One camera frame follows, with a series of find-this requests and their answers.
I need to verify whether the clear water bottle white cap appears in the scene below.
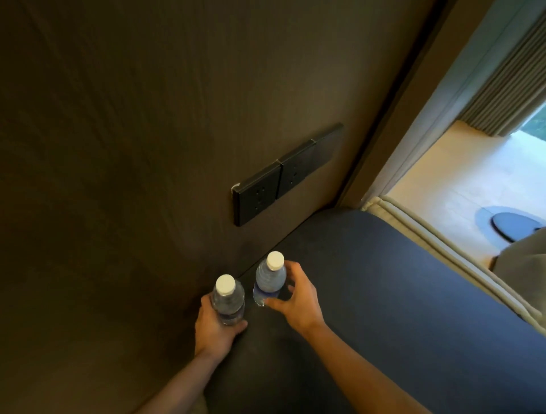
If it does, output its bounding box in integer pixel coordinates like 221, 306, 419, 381
212, 274, 246, 326

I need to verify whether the person's left forearm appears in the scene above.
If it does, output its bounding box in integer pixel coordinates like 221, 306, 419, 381
136, 352, 223, 414

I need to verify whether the person's right forearm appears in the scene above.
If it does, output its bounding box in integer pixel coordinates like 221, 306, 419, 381
302, 321, 432, 414

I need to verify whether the grey striped curtain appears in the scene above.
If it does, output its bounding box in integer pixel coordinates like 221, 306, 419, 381
460, 9, 546, 138

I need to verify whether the black wall socket panel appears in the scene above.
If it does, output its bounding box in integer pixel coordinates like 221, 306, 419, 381
276, 140, 317, 200
232, 163, 283, 227

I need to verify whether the black wall switch panel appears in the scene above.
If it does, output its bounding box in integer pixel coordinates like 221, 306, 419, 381
311, 123, 344, 168

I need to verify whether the person's left hand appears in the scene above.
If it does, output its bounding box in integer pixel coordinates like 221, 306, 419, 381
195, 293, 248, 360

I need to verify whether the dark round floor plate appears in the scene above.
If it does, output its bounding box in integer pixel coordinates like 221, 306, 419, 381
491, 212, 544, 244

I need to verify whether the beige piped cushion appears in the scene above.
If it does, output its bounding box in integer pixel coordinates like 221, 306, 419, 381
361, 195, 546, 337

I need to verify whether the grey fabric chair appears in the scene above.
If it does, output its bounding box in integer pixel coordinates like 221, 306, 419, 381
493, 227, 546, 308

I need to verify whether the person's right hand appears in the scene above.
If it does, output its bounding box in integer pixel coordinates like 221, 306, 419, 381
263, 260, 326, 338

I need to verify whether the blue label water bottle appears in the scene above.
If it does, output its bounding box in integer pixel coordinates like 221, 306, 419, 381
253, 251, 287, 308

